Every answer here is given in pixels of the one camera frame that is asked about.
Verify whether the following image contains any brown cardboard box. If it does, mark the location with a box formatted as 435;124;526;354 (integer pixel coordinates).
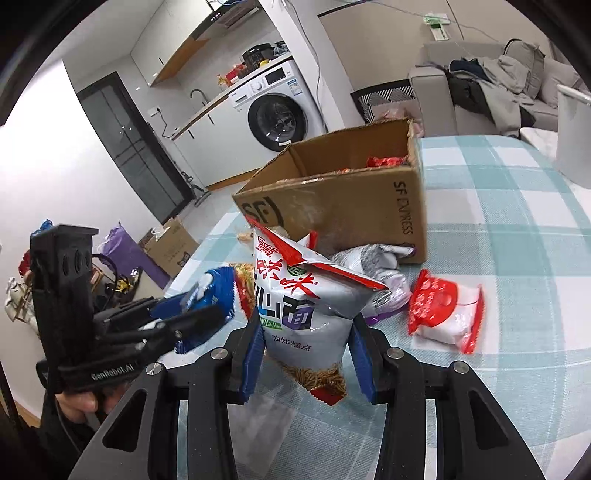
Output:
232;117;428;265

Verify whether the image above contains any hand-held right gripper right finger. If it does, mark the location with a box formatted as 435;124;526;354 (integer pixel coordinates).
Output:
346;320;548;480

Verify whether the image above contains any range hood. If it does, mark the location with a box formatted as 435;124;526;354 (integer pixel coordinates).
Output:
189;0;262;42

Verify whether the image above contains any pink cloth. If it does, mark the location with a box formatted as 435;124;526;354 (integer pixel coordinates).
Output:
372;99;423;137

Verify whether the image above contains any grey pillow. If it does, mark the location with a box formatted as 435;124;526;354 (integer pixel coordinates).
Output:
503;38;546;100
538;58;585;109

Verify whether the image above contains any blue cookie packet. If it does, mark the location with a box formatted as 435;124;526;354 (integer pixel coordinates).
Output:
175;267;237;352

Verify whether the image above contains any floor mop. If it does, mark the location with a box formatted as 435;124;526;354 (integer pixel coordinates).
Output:
180;171;211;208

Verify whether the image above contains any person's left hand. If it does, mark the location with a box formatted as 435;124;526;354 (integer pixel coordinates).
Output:
58;383;130;423

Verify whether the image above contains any dark jacket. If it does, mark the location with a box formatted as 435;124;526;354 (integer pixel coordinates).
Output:
445;58;536;134

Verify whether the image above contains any white trash bin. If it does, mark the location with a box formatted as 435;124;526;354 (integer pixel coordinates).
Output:
551;83;591;190

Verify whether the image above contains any white base cabinet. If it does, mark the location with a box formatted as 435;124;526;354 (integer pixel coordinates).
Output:
172;95;264;188

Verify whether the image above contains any black patterned chair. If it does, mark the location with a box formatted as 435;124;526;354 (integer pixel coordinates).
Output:
350;79;414;124

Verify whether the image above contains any purple plastic bag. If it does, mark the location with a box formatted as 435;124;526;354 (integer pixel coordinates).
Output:
99;224;169;289

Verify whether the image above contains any grey hooded jacket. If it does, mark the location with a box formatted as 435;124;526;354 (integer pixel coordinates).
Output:
475;55;532;137

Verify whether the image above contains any black pressure cooker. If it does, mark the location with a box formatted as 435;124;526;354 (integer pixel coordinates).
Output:
242;44;272;70

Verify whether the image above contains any teal checkered tablecloth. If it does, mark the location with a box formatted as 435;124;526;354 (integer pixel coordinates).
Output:
164;134;591;480

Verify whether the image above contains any dark glass door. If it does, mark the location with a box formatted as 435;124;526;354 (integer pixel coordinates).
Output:
76;71;192;224

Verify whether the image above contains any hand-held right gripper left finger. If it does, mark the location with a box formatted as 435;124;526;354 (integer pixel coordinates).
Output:
69;318;266;480

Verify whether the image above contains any white upper cabinet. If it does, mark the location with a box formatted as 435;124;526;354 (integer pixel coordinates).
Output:
130;14;208;88

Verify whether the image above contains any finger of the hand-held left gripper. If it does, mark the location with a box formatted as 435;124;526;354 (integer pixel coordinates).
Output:
99;305;227;356
95;293;204;330

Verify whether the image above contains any grey sofa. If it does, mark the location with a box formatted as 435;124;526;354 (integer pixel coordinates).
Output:
409;39;591;137

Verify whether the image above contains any wooden shoe rack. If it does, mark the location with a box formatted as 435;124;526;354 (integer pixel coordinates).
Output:
4;258;139;324

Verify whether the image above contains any red and white snack packet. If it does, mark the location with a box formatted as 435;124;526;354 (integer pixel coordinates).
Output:
406;269;485;355

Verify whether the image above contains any printed cardboard floor box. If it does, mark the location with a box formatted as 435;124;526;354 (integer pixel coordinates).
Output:
139;217;200;278

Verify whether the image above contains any white side table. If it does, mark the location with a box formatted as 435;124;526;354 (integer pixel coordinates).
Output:
519;127;591;185

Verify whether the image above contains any white washing machine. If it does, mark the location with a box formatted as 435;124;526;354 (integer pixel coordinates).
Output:
229;59;326;153

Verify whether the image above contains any purple snack bag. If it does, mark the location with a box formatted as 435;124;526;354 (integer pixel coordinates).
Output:
330;244;416;326

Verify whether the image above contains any white snack bag red top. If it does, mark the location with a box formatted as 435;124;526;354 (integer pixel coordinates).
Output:
247;217;389;407

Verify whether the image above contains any person's left forearm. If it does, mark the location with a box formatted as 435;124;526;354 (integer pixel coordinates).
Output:
39;406;107;467

